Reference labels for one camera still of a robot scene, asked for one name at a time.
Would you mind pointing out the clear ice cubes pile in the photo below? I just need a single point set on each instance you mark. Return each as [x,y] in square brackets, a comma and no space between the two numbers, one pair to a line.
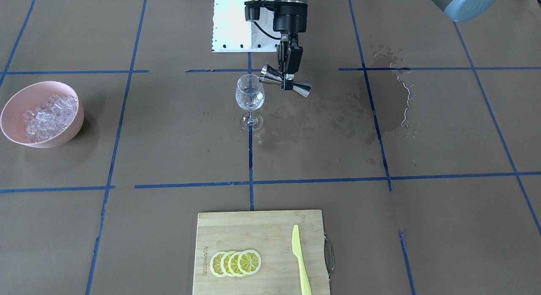
[50,118]

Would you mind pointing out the pink bowl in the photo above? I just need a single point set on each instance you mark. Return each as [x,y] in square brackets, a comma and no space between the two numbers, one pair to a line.
[13,122]

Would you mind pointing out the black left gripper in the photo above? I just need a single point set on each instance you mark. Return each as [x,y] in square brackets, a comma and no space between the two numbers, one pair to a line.
[290,21]

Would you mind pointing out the clear wine glass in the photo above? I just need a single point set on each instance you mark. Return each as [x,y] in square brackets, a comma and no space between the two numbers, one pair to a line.
[250,96]

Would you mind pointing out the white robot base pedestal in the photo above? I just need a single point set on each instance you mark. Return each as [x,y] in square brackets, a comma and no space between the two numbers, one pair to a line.
[232,33]

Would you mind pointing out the wooden cutting board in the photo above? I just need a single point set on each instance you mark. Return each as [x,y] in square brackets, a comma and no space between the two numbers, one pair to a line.
[269,233]

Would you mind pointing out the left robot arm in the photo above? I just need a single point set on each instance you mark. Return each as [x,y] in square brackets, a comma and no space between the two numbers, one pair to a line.
[456,10]

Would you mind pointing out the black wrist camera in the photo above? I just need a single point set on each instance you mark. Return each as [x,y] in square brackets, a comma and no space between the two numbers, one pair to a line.
[253,9]

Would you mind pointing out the steel double jigger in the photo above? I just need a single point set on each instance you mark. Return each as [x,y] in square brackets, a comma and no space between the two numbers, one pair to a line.
[270,76]

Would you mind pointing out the yellow plastic knife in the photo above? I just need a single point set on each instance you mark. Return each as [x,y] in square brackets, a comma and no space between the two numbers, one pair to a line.
[298,253]

